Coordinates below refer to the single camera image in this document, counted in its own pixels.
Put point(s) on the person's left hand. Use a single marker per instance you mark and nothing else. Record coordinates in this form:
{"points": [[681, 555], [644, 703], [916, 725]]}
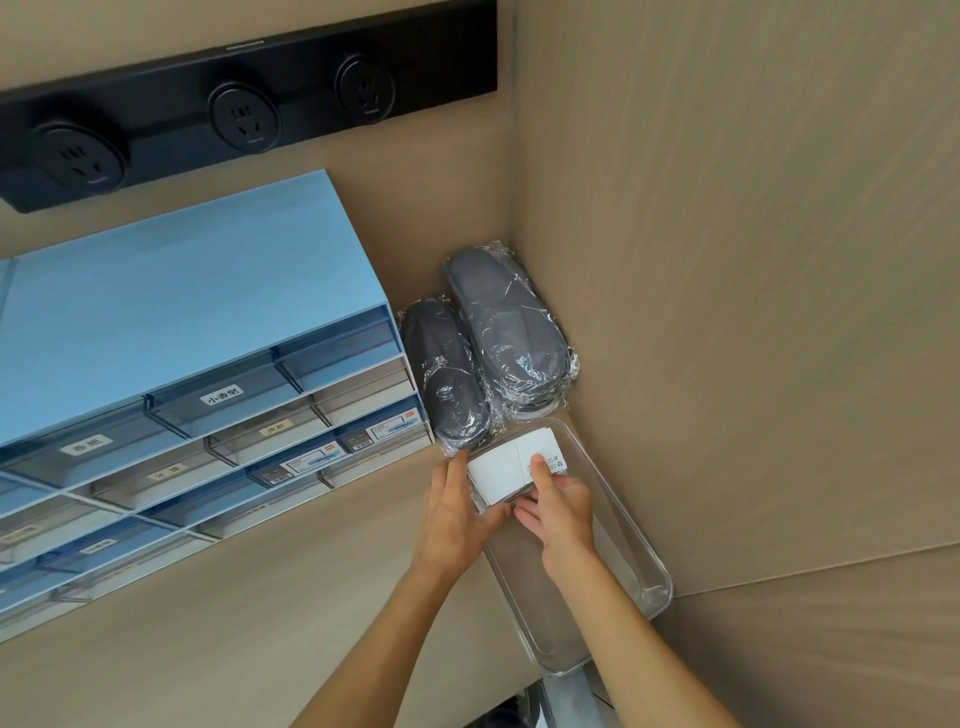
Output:
{"points": [[450, 525]]}

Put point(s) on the person's right hand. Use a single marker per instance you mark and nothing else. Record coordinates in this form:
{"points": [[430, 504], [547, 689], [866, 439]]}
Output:
{"points": [[566, 532]]}

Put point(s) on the person's left thumb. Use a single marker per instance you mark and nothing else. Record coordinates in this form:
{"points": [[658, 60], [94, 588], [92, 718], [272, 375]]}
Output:
{"points": [[491, 516]]}

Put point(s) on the person's right thumb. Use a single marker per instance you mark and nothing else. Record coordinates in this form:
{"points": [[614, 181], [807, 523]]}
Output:
{"points": [[527, 514]]}

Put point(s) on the white cardboard box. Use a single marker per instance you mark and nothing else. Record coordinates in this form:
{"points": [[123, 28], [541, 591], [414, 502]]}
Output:
{"points": [[504, 469]]}

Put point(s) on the person's right forearm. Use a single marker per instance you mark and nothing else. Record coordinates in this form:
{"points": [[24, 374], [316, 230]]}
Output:
{"points": [[637, 652]]}

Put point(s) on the person's left forearm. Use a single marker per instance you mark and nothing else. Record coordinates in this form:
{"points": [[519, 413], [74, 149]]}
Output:
{"points": [[375, 652]]}

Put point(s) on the clear plastic tray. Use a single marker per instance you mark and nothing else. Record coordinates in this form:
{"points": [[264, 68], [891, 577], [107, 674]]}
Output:
{"points": [[600, 547]]}

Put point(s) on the small wrapped gray slippers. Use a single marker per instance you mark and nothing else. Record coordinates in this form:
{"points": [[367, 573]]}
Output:
{"points": [[444, 375]]}

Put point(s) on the large wrapped gray slippers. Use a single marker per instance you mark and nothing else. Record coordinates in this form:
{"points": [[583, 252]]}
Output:
{"points": [[504, 330]]}

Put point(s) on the rows of translucent labelled drawers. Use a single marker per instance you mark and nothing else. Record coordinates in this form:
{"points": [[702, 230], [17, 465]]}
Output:
{"points": [[225, 442]]}

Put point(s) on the light blue drawer cabinet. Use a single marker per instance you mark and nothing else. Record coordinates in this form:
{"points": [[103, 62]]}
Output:
{"points": [[180, 300]]}

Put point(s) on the round black power socket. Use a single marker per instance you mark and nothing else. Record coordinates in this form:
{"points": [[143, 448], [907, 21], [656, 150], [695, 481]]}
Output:
{"points": [[77, 156], [244, 118], [365, 84]]}

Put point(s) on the black wall power track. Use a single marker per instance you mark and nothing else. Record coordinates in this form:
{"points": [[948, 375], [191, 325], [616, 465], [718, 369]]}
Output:
{"points": [[187, 82]]}

